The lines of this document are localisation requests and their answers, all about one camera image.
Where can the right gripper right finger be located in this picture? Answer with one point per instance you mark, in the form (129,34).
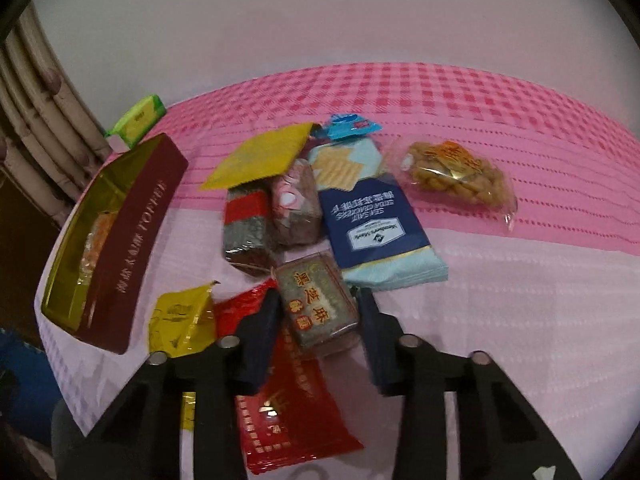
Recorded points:
(500,434)

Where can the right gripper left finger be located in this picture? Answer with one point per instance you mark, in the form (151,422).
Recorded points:
(138,436)

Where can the yellow foil snack packet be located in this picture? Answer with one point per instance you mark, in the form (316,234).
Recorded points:
(183,323)

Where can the red snack packet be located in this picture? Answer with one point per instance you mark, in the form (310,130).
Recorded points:
(293,418)

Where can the brown sesame cake packet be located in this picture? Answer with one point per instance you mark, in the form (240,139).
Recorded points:
(320,311)

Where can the blue cracker packet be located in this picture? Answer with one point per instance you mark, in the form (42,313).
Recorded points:
(376,238)

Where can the grey red-band snack bar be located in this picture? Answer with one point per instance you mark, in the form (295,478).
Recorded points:
(248,239)

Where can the pink brown snack bar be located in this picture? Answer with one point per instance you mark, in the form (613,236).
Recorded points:
(297,214)

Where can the fried twist snack bag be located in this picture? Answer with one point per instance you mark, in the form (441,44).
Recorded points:
(450,175)

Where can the small blue candy wrapper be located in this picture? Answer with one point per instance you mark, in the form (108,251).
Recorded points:
(345,126)

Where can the orange long snack bag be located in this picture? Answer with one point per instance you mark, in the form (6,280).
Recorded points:
(94,244)

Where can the red gold toffee tin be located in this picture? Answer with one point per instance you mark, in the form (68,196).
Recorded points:
(139,185)

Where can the green tissue box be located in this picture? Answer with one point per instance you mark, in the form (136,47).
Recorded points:
(133,126)

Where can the beige patterned curtain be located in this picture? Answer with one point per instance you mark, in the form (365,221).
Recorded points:
(51,146)

